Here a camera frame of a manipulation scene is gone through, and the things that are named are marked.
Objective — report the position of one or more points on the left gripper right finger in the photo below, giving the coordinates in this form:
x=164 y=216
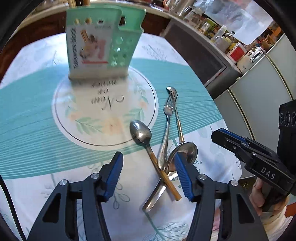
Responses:
x=201 y=190

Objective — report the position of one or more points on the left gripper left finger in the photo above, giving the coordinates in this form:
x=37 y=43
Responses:
x=98 y=188

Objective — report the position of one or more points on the steel soup ladle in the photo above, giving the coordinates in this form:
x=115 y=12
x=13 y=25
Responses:
x=188 y=149

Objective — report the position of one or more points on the wooden handled spoon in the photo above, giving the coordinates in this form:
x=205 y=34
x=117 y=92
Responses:
x=143 y=135

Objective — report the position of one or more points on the silver fork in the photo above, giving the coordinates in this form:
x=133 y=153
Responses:
x=168 y=111

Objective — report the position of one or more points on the gold handled small spoon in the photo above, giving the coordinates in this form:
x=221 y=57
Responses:
x=173 y=91

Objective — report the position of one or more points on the green plastic utensil holder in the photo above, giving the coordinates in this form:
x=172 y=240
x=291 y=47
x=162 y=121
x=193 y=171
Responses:
x=101 y=39

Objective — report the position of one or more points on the right hand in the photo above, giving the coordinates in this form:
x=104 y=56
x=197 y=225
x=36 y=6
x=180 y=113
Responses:
x=257 y=199

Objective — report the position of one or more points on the teal patterned tablecloth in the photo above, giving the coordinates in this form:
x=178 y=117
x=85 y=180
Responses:
x=53 y=128

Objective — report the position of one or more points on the red labelled jar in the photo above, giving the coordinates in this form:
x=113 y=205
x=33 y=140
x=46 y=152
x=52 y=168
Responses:
x=236 y=53

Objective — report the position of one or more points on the glass teapot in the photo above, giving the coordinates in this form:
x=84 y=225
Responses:
x=194 y=17

